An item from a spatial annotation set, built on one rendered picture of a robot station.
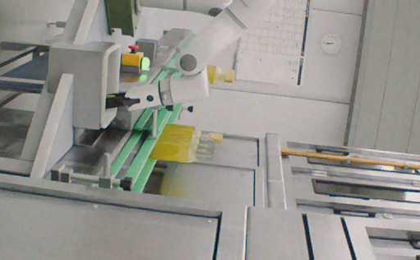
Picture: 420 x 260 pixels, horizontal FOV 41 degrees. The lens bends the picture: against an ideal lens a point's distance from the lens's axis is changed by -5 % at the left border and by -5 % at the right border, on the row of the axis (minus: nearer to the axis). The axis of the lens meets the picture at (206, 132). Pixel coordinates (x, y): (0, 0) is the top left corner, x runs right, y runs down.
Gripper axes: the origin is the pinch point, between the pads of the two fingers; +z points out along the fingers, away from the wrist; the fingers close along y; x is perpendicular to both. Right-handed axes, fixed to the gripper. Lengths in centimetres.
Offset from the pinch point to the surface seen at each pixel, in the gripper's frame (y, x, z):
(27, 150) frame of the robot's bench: -23.6, -3.9, 18.8
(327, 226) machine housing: -78, -7, -53
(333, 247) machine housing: -85, -7, -53
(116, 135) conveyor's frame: 4.7, -11.8, 2.2
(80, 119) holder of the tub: -8.6, -1.9, 7.6
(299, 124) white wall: 604, -211, -68
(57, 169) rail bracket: -54, 0, -1
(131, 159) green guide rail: -8.6, -15.4, -4.5
